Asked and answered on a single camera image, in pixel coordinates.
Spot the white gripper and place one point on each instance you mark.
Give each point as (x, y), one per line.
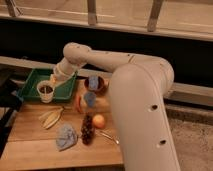
(61, 74)

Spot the white paper cup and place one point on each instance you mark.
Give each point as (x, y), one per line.
(46, 91)

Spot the blue cup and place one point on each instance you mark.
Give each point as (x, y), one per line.
(93, 82)
(90, 98)

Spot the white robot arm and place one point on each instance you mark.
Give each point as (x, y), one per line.
(135, 91)

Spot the green plastic tray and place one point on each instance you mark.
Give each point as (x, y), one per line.
(63, 92)

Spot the brown bowl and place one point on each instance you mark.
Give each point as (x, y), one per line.
(101, 88)

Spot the yellow banana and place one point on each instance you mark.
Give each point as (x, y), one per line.
(49, 118)

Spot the dark grape bunch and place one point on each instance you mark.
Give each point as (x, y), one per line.
(87, 130)

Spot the orange apple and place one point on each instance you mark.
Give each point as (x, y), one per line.
(99, 121)

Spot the black chair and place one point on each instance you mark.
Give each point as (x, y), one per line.
(8, 99)

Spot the blue crumpled cloth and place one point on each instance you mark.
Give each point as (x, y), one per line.
(66, 138)

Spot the silver spoon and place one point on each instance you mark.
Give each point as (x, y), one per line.
(106, 135)

